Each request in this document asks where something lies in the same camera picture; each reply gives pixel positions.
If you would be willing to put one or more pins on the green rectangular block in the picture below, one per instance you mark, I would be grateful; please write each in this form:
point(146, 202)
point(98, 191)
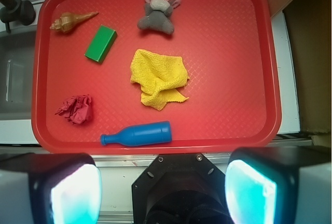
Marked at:
point(101, 44)

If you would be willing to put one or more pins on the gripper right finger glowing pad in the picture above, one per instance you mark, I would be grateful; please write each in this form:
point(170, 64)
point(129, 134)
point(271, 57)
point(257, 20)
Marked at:
point(279, 185)

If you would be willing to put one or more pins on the yellow knitted cloth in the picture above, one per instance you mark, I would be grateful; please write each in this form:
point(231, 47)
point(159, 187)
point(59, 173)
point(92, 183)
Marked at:
point(159, 77)

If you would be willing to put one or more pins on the brown spiral seashell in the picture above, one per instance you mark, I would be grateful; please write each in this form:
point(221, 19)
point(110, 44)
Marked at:
point(68, 21)

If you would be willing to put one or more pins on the crumpled red paper ball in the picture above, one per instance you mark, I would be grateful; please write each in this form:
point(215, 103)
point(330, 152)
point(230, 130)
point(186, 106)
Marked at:
point(76, 109)

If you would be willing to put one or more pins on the grey plush mouse toy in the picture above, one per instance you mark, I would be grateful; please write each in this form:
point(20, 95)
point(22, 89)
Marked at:
point(157, 16)

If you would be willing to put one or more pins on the blue plastic bottle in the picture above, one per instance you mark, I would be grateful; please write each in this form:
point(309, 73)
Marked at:
point(140, 135)

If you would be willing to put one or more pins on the brown cardboard box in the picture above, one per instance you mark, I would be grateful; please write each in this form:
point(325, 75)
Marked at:
point(309, 29)

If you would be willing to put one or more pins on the red plastic tray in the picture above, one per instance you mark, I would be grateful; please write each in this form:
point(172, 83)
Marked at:
point(227, 49)

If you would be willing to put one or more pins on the black faucet fixture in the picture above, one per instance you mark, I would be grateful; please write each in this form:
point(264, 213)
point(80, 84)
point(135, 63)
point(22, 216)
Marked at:
point(17, 10)

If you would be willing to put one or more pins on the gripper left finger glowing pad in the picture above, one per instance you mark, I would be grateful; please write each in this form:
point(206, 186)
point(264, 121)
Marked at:
point(50, 188)

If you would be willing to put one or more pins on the stainless steel sink basin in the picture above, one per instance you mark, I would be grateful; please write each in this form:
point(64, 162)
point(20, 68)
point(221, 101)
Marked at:
point(17, 58)

